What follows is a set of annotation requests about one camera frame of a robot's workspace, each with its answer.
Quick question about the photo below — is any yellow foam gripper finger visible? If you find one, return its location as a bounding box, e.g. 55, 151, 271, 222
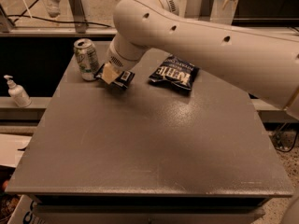
102, 63, 120, 84

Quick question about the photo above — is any dark blue rxbar wrapper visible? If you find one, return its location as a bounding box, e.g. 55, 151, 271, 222
94, 66, 135, 90

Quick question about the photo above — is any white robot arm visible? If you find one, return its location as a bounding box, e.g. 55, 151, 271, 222
103, 0, 299, 119

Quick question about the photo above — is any green white 7up can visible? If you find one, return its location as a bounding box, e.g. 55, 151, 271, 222
74, 38, 99, 81

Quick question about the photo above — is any blue kettle chips bag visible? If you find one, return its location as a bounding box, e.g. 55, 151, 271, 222
149, 55, 199, 91

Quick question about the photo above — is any white pump lotion bottle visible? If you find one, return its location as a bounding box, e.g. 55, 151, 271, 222
4, 75, 31, 107

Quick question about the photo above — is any white cardboard box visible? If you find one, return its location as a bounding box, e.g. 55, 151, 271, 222
7, 195, 47, 224

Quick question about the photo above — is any left metal rail bracket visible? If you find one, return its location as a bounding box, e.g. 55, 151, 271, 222
68, 0, 88, 34

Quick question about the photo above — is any metal rail bracket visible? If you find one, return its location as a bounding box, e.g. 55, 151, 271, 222
200, 0, 214, 17
68, 0, 88, 34

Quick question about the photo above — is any black cable behind glass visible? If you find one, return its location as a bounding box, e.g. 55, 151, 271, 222
7, 0, 112, 29

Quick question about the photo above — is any right metal rail bracket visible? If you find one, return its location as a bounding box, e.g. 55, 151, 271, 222
200, 0, 214, 17

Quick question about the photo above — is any black floor cable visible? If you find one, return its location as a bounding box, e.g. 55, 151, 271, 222
271, 123, 299, 153

